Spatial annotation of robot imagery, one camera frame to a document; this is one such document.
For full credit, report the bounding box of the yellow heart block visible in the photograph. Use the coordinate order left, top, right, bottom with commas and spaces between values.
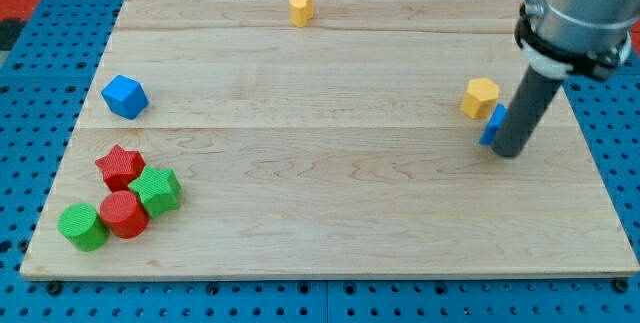
289, 0, 314, 28

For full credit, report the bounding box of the red star block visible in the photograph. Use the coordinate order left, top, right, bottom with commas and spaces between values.
95, 144, 146, 192

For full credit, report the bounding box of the blue cube block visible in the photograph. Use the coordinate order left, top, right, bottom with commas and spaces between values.
101, 75, 149, 120

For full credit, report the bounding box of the light wooden board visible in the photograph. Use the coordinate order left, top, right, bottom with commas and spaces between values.
21, 0, 639, 281

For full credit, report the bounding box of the yellow hexagon block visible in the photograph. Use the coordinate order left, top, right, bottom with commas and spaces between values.
460, 77, 500, 119

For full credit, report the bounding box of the red cylinder block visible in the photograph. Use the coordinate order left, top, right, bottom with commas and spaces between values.
99, 190, 149, 239

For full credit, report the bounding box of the green cylinder block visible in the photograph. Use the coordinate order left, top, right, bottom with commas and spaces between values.
57, 203, 109, 252

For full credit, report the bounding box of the blue block behind rod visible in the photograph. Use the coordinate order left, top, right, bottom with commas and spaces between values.
479, 103, 507, 146

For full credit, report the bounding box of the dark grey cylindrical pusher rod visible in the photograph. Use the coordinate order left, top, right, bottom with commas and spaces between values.
491, 67, 564, 158

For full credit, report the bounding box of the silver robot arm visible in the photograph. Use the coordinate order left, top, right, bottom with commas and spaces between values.
491, 0, 639, 158

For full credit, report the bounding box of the green star block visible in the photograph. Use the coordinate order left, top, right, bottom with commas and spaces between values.
128, 165, 181, 218

